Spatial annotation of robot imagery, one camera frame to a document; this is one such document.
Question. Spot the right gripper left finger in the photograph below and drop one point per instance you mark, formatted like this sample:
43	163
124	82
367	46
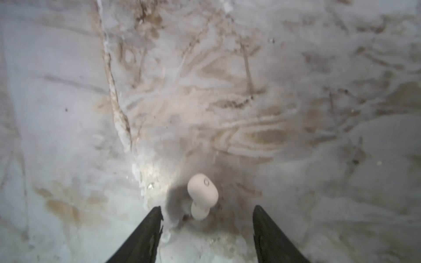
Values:
142	245

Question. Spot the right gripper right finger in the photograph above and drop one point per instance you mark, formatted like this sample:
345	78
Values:
271	244

